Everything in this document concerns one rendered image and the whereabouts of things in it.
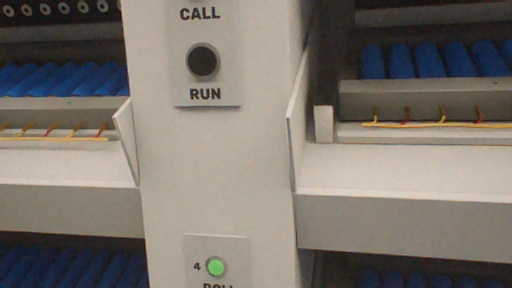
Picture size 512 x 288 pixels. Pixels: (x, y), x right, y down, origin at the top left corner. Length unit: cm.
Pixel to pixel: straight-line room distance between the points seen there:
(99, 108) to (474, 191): 24
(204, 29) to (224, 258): 13
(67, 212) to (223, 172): 12
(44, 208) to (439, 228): 25
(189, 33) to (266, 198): 10
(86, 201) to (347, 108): 18
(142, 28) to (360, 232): 17
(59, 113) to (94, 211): 8
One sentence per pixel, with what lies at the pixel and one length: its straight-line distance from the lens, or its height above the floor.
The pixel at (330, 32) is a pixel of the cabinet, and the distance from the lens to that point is 44.
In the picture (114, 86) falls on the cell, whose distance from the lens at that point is 38.
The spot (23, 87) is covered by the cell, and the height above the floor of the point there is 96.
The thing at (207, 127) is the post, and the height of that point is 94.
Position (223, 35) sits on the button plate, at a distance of 25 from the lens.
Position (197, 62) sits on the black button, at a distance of 25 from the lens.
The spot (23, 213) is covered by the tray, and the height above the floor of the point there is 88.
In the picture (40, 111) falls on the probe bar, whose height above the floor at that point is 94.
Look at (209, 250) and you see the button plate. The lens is 28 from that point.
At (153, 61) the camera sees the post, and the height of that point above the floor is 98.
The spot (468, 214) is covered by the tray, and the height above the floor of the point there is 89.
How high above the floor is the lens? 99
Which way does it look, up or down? 13 degrees down
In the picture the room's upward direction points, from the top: 2 degrees counter-clockwise
